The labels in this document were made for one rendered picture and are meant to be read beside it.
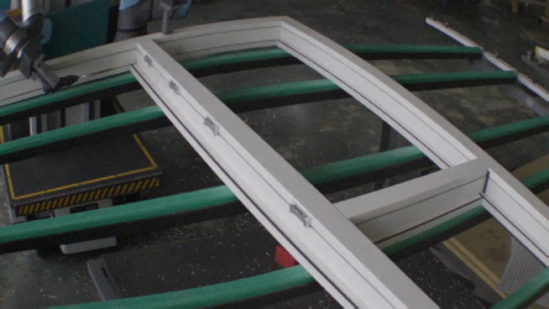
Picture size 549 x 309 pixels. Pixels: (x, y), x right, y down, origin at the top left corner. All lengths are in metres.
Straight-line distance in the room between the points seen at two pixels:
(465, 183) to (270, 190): 0.37
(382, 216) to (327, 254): 0.12
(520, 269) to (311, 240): 0.68
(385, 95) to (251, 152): 0.44
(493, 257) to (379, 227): 0.54
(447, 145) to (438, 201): 0.22
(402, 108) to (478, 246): 0.40
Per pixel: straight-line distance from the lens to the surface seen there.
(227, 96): 1.50
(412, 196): 1.08
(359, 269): 0.92
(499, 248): 1.56
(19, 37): 1.52
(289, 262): 1.44
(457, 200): 1.20
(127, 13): 2.17
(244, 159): 1.16
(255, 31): 1.81
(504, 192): 1.22
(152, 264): 1.44
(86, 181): 2.26
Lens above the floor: 1.48
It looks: 29 degrees down
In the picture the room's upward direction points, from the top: 4 degrees clockwise
